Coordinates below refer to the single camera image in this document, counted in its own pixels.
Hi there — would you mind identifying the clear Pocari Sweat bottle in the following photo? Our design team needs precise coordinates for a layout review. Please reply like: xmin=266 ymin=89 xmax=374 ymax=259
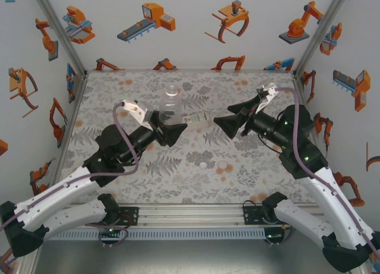
xmin=159 ymin=85 xmax=182 ymax=127

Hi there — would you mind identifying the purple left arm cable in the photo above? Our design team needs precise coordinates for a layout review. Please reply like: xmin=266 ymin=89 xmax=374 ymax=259
xmin=0 ymin=100 xmax=140 ymax=232

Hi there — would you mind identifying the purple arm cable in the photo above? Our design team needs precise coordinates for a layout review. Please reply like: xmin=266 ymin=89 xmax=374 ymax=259
xmin=0 ymin=100 xmax=140 ymax=232
xmin=274 ymin=86 xmax=380 ymax=257

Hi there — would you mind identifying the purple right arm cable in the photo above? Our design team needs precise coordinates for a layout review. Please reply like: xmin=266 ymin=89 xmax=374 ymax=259
xmin=274 ymin=86 xmax=380 ymax=257

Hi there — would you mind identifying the aluminium side rail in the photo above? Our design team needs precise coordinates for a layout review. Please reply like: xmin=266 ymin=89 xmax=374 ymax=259
xmin=55 ymin=71 xmax=89 ymax=179
xmin=292 ymin=73 xmax=312 ymax=111

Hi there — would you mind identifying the aluminium frame rail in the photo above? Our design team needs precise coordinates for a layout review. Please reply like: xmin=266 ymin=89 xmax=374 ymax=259
xmin=66 ymin=203 xmax=324 ymax=227

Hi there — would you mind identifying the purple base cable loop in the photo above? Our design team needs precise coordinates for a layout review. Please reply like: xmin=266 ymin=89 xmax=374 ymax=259
xmin=265 ymin=235 xmax=293 ymax=250
xmin=99 ymin=223 xmax=130 ymax=250

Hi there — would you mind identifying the slotted grey cable duct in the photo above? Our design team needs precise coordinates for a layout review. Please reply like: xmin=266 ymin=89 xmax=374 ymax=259
xmin=47 ymin=228 xmax=267 ymax=241

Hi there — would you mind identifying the aluminium frame post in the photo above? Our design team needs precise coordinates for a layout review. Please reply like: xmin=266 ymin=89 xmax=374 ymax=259
xmin=31 ymin=0 xmax=89 ymax=77
xmin=292 ymin=0 xmax=354 ymax=77

